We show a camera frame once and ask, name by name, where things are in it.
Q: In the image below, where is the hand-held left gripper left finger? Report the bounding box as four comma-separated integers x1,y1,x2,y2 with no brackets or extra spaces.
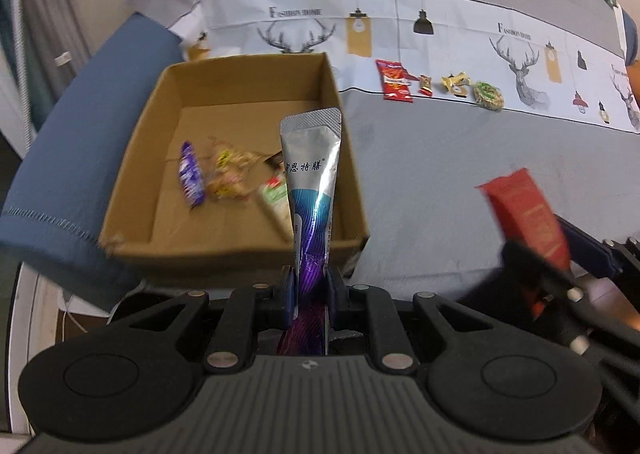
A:
107,265,297,375

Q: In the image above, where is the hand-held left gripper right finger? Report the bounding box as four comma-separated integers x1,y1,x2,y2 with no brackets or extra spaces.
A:
325,267,507,376

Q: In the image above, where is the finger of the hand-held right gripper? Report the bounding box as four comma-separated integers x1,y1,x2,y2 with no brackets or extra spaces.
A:
554,215,610,281
501,238,595,354

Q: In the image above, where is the small red packet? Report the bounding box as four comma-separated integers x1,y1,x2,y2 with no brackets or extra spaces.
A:
475,168,572,319

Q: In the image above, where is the silver purple sachet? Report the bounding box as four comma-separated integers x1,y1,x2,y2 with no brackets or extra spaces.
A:
277,107,343,358

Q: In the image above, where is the clear yellow snack packet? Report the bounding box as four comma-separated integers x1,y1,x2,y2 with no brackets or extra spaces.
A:
206,136,267,203

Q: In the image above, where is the purple candy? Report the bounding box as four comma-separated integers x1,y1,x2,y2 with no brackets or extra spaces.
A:
179,141,207,209

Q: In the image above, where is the brown cardboard box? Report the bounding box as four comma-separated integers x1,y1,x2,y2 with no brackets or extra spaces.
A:
98,52,372,279

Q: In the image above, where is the grey printed bed sheet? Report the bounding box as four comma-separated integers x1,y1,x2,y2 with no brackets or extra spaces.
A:
107,0,640,307

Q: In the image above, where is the green round cookie packet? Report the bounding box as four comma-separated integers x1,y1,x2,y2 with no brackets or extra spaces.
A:
472,80,505,111

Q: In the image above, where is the gold wrapped candy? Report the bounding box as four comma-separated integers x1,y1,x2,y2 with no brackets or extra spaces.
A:
441,72,474,99

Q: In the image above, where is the blue white pillow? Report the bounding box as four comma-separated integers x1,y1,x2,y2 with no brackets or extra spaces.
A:
619,6,640,65

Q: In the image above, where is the red snack packet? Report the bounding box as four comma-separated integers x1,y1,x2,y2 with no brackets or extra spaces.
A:
375,58,416,104

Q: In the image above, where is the grey curtain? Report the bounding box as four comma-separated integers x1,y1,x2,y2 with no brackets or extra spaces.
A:
0,0,97,157

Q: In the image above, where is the white cable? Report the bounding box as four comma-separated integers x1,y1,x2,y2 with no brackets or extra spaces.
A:
61,291,109,333

